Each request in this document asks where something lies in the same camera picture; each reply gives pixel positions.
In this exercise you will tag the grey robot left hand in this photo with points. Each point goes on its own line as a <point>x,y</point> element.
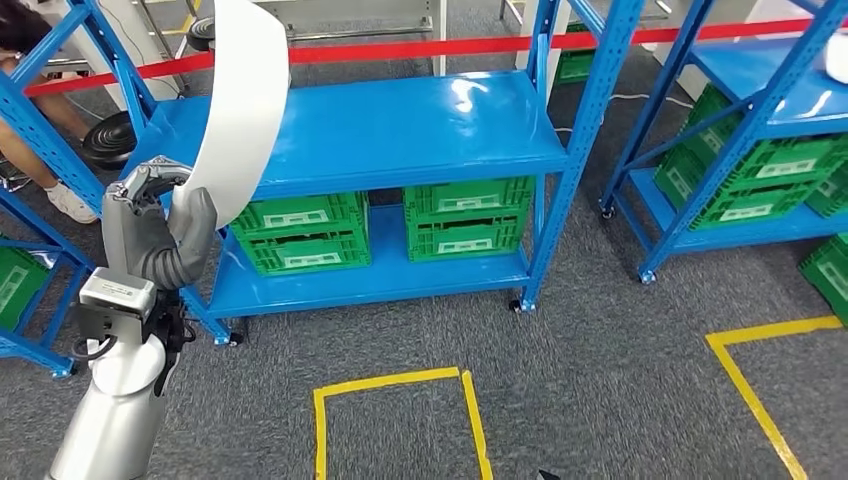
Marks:
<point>132,232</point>

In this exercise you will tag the white curved plastic part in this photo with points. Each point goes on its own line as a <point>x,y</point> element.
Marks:
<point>838,60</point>
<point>245,99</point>

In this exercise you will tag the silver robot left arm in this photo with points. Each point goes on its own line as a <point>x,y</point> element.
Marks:
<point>112,424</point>

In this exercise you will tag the blue steel shelf rack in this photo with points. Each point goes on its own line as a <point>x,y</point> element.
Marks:
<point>411,126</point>
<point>748,73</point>
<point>40,224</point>

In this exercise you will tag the black round stool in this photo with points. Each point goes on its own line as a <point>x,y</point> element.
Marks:
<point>109,142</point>
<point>199,33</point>

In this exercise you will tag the red barrier belt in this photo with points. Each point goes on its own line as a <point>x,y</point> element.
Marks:
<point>132,71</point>
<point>464,45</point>

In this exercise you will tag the pale grey cabinet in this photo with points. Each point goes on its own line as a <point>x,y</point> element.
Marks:
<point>126,20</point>

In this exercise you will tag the person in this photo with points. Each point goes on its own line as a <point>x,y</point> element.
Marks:
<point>23,30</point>

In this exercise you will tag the yellow floor tape square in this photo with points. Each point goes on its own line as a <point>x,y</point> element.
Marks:
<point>775,329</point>
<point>391,381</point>

